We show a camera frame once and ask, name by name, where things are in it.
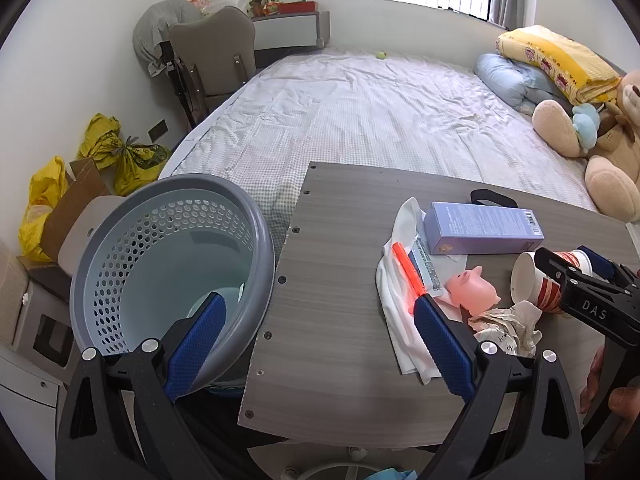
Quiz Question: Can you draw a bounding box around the large beige teddy bear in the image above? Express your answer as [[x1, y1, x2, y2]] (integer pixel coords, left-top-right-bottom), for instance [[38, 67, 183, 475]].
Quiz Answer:
[[531, 67, 640, 223]]

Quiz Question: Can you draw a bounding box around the colourful printed box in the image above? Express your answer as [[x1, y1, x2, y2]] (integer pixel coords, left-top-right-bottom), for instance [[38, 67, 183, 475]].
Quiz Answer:
[[240, 0, 286, 18]]

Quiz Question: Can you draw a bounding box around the bed with white sheet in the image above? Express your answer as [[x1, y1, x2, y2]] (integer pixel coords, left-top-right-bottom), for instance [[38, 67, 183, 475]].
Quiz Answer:
[[159, 44, 640, 281]]

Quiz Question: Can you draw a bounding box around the pink pig toy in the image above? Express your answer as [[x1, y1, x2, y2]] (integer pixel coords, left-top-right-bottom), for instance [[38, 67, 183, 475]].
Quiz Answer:
[[434, 266, 502, 321]]

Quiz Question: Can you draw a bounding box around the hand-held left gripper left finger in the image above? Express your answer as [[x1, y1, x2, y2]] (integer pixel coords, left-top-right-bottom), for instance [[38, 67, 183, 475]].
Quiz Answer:
[[55, 292, 228, 480]]

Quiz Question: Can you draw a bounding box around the black metal frame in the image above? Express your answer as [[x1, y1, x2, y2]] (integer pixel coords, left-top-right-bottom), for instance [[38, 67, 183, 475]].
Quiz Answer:
[[160, 42, 207, 129]]

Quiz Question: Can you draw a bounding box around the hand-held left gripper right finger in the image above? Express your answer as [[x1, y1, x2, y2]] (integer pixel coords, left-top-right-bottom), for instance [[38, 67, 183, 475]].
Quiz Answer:
[[414, 294, 583, 480]]

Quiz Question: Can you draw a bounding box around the red and white paper cup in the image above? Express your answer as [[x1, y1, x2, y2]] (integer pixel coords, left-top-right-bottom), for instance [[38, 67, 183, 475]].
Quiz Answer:
[[510, 249, 608, 316]]

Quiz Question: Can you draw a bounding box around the white box with black mark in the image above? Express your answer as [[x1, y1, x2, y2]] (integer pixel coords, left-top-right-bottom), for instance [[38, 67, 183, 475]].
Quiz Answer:
[[12, 280, 77, 372]]

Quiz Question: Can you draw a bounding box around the grey and white shelf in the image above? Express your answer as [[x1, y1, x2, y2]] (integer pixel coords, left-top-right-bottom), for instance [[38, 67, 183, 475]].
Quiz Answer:
[[250, 10, 332, 54]]

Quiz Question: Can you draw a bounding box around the purple cardboard box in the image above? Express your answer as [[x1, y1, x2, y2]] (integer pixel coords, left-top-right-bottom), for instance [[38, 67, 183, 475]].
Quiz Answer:
[[423, 201, 546, 256]]

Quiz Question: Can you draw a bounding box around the grey garment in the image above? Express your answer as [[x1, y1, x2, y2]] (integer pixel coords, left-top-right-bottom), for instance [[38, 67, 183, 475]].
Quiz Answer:
[[132, 0, 211, 78]]

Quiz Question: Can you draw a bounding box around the large yellow plastic bag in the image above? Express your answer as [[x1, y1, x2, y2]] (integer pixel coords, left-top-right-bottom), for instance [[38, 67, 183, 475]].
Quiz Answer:
[[19, 156, 69, 262]]

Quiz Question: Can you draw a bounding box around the folded yellow blanket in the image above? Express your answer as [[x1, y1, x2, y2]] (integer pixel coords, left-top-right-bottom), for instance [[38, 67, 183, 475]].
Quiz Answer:
[[496, 25, 624, 106]]

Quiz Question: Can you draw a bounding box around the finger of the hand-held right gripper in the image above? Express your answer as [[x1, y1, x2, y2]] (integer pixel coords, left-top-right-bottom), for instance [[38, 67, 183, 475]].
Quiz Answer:
[[578, 245, 639, 292], [533, 247, 594, 292]]

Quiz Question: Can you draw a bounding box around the grey perforated plastic basket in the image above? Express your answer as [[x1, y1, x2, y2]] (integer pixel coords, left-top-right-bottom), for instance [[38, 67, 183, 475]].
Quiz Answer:
[[70, 173, 277, 400]]

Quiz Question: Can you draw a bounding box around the person's right hand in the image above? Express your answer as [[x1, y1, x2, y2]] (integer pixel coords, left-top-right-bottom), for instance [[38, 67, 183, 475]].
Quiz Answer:
[[579, 344, 640, 432]]

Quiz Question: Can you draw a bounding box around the printed yellow tied bag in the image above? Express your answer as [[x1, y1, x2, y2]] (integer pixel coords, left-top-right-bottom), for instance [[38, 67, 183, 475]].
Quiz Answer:
[[114, 137, 171, 197]]

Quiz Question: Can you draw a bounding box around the paper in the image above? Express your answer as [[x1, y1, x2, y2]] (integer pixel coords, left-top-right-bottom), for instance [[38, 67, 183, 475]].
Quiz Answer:
[[467, 301, 544, 359]]

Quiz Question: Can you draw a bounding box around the plain yellow plastic bag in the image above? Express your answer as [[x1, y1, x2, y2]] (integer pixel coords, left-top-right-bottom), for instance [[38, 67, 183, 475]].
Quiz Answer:
[[76, 114, 124, 170]]

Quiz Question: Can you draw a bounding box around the clear plastic packet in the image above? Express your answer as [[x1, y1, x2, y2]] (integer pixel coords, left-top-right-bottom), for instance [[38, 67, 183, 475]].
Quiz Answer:
[[407, 237, 447, 297]]

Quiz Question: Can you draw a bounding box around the light blue pillow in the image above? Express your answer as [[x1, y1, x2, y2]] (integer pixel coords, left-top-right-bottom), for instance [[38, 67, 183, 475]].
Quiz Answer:
[[474, 52, 571, 116]]

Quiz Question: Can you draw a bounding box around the beige chair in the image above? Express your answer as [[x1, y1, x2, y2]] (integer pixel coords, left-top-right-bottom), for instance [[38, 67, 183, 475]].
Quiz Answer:
[[168, 6, 257, 128]]

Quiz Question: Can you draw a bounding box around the white cabinet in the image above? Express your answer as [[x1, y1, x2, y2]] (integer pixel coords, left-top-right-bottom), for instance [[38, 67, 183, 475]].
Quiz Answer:
[[0, 344, 69, 443]]

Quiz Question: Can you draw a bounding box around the orange pen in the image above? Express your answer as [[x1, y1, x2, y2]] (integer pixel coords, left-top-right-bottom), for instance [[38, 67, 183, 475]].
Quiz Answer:
[[392, 241, 429, 314]]

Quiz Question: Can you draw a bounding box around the small blue plush toy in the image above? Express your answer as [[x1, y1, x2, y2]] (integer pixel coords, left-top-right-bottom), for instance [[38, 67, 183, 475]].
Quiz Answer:
[[571, 104, 601, 150]]

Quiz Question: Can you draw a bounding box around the black elastic strap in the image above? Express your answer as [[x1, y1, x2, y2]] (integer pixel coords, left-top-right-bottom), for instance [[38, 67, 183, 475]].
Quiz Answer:
[[470, 188, 519, 209]]

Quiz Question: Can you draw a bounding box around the white cloth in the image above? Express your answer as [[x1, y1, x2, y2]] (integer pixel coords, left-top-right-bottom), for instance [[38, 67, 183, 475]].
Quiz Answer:
[[376, 197, 482, 386]]

